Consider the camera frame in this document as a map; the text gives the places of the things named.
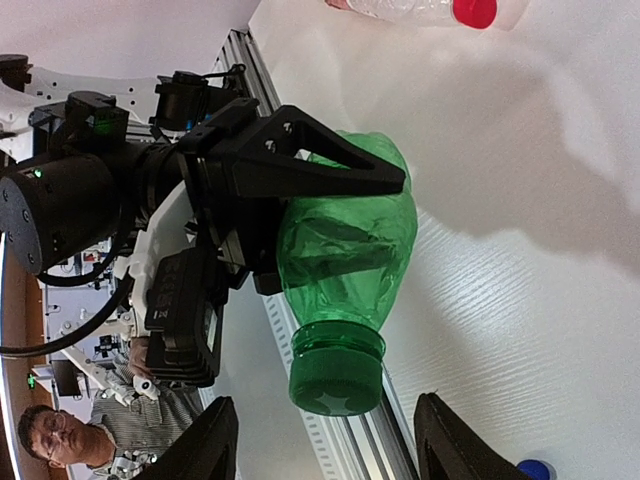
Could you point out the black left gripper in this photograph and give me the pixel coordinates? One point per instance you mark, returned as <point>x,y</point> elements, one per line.
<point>287,154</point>

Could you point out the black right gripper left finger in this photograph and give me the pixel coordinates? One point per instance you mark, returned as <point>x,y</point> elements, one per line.
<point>207,450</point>

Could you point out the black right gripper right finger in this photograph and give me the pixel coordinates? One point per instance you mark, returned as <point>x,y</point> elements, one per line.
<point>447,448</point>

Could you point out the green plastic bottle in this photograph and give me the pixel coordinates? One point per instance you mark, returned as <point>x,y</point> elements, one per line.
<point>341,261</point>

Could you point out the blue Pepsi bottle cap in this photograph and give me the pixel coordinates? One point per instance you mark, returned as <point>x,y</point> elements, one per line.
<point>537,469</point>

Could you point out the clear bottle red label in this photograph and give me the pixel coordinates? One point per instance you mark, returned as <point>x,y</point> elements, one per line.
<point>473,14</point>

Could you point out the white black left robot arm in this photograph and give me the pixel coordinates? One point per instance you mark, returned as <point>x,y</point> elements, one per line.
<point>87,181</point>

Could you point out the man with glasses background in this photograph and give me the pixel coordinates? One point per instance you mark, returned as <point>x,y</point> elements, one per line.
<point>114,430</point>

